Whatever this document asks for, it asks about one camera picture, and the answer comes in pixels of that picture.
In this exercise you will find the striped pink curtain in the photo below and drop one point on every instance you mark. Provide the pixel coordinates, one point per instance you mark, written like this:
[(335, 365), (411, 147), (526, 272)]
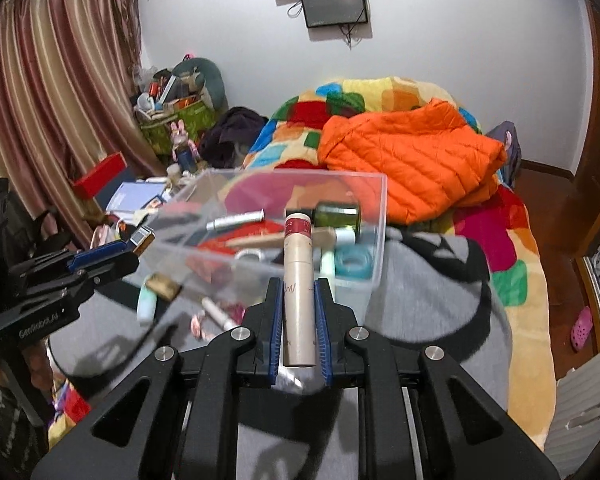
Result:
[(55, 85)]

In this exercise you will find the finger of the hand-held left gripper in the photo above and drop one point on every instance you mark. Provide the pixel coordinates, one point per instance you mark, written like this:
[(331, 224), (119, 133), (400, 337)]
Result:
[(100, 255), (107, 272)]

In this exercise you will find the pale teal tube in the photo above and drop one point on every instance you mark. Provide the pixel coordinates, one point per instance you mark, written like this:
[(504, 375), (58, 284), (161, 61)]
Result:
[(146, 305)]

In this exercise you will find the pink bunny toy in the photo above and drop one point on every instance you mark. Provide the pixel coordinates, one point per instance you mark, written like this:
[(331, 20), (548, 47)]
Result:
[(180, 142)]

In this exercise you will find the orange down jacket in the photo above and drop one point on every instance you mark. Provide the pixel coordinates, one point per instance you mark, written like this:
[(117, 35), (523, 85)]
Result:
[(410, 160)]

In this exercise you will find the colourful patchwork blanket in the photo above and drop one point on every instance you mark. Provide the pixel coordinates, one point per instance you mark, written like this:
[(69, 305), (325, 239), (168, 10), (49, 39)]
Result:
[(525, 310)]

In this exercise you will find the white tube with red print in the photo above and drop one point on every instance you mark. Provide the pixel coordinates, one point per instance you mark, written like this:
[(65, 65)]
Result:
[(217, 315)]

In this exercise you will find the beige tube with white cap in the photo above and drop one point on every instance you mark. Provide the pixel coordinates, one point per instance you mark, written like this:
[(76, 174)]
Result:
[(260, 241)]

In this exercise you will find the grey purple backpack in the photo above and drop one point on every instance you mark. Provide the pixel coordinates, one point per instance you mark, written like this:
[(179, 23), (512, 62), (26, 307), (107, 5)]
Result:
[(507, 147)]

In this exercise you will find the grey and black blanket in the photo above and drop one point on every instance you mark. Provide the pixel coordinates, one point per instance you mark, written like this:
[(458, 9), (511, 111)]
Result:
[(430, 320)]

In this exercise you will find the green storage basket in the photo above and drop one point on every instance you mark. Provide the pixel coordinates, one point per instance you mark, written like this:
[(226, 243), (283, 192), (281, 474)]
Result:
[(180, 127)]

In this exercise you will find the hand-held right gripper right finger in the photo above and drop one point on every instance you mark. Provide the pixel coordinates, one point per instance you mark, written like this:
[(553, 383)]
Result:
[(322, 320)]

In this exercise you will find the white ribbed suitcase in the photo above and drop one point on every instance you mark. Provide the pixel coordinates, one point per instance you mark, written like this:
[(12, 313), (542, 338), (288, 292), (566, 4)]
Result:
[(585, 420)]

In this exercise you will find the light green tube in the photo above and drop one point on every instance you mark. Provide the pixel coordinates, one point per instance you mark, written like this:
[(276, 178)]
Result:
[(327, 262)]

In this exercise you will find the white tape roll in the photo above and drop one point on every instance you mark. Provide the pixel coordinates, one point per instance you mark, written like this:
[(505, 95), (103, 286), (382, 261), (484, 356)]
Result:
[(250, 255)]

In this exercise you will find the clear plastic storage box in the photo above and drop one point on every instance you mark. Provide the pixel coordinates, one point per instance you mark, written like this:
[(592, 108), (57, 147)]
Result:
[(280, 195)]

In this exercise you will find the blue tape roll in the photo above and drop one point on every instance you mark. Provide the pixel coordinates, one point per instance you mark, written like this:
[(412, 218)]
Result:
[(354, 262)]

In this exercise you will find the grey green neck pillow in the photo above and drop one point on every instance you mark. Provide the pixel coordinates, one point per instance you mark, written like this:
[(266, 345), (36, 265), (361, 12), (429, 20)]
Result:
[(210, 80)]

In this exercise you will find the small gold case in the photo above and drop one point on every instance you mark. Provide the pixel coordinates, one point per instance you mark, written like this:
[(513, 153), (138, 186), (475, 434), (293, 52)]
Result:
[(162, 285)]

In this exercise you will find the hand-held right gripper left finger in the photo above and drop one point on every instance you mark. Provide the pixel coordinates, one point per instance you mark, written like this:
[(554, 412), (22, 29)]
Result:
[(277, 320)]

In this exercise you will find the black chair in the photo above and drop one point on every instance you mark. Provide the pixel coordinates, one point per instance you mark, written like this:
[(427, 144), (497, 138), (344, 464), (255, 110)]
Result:
[(0, 225)]

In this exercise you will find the beige tube with red band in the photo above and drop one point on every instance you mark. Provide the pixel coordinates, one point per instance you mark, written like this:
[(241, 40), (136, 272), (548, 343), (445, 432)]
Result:
[(297, 285)]

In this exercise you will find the red paper packet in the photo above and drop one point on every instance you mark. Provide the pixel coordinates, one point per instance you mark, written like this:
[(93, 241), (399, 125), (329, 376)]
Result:
[(215, 247)]

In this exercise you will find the pink clog shoe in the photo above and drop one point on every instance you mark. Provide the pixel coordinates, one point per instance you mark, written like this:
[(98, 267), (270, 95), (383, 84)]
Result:
[(581, 329)]

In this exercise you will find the blue and white folder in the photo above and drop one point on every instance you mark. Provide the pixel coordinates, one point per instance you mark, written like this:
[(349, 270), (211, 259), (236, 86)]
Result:
[(135, 196)]

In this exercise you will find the red box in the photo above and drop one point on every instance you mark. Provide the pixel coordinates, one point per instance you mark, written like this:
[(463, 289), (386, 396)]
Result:
[(100, 177)]

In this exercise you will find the pink hair clip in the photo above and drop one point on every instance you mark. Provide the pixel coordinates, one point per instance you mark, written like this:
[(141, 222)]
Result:
[(198, 325)]

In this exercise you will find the small wall monitor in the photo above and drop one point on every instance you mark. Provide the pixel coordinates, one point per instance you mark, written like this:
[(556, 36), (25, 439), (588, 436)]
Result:
[(334, 5)]

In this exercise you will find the dark green bottle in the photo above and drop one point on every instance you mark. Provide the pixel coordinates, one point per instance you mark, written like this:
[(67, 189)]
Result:
[(337, 216)]

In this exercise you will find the dark purple clothing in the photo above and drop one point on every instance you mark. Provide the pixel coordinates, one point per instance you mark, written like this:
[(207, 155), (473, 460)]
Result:
[(232, 135)]

